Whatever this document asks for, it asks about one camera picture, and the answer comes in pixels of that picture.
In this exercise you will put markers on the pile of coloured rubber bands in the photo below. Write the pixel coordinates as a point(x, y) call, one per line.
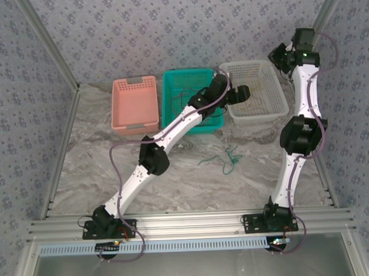
point(225, 170)

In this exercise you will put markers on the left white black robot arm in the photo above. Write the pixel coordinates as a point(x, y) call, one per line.
point(172, 129)

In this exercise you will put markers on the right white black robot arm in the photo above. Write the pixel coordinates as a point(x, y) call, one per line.
point(299, 94)

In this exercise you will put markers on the white plastic basket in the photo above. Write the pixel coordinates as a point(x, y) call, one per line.
point(262, 117)

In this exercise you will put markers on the teal plastic basket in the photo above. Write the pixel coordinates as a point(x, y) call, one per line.
point(168, 122)

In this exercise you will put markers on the pink plastic basket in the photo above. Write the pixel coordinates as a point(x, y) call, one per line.
point(135, 106)

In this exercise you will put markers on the aluminium mounting beam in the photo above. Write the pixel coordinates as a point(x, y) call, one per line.
point(190, 224)

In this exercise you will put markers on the grey metal panel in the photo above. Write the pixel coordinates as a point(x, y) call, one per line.
point(192, 268)

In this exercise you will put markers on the aluminium frame upright post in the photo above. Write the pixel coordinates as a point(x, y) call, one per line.
point(49, 42)
point(331, 2)

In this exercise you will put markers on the aluminium frame side rail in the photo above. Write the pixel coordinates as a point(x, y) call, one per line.
point(68, 133)
point(327, 181)

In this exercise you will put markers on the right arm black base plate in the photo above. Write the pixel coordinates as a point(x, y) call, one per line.
point(251, 225)

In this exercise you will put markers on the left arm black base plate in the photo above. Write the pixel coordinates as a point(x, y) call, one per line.
point(131, 224)

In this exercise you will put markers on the aluminium frame leg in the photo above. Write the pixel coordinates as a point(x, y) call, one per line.
point(23, 267)
point(355, 256)

